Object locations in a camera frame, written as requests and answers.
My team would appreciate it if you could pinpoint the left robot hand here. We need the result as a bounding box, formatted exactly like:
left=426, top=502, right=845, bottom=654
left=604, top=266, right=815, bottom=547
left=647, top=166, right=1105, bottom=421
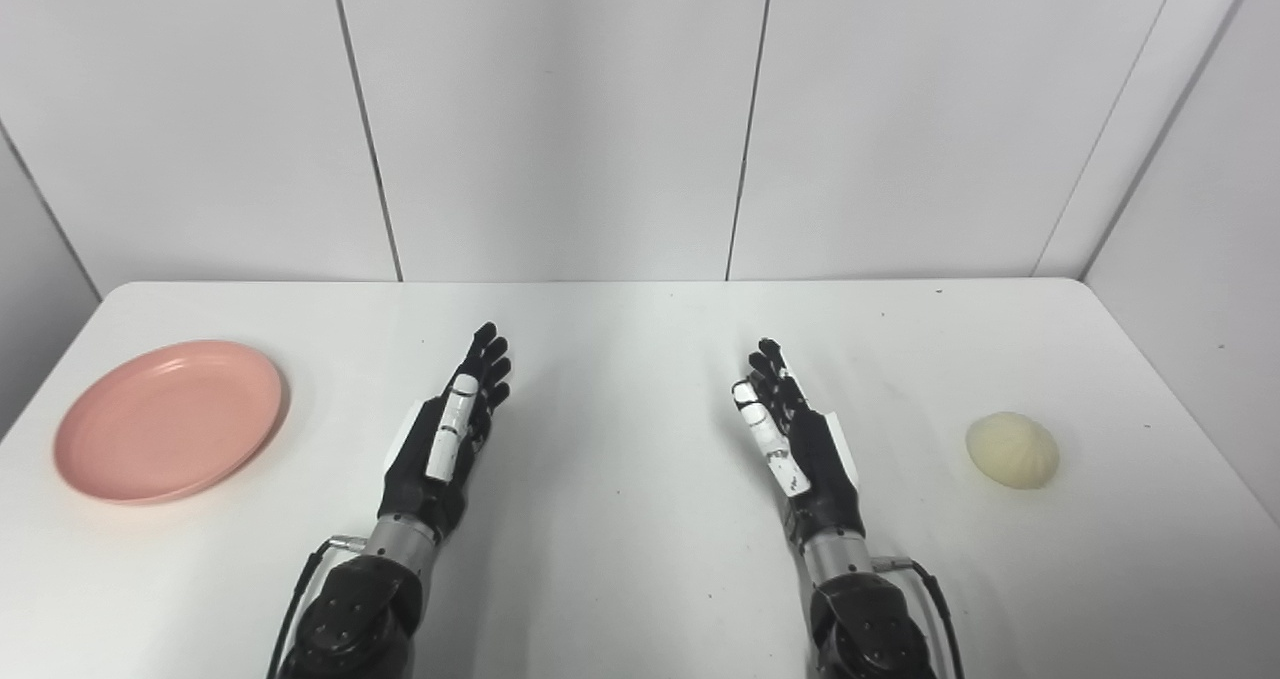
left=378, top=322, right=513, bottom=542

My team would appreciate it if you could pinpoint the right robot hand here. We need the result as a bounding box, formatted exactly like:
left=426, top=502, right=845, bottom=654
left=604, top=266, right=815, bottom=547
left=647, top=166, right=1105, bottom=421
left=732, top=337, right=863, bottom=546

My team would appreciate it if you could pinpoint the cream steamed bun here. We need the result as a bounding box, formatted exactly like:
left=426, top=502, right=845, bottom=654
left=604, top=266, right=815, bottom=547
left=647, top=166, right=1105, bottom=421
left=965, top=411, right=1060, bottom=490

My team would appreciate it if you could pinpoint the pink plate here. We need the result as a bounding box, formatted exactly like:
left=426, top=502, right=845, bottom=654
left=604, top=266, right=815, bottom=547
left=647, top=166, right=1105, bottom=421
left=53, top=339, right=286, bottom=506

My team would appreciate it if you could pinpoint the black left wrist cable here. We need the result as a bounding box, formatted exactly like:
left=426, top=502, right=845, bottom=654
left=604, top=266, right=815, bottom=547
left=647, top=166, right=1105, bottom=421
left=266, top=534, right=369, bottom=679

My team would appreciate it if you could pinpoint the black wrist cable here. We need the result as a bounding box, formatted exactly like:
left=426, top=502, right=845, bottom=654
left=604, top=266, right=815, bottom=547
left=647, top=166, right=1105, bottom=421
left=266, top=534, right=369, bottom=679
left=872, top=556, right=966, bottom=679

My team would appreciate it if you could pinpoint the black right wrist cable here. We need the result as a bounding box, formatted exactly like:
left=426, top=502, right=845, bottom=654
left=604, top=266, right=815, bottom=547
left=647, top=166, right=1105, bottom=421
left=872, top=556, right=966, bottom=679

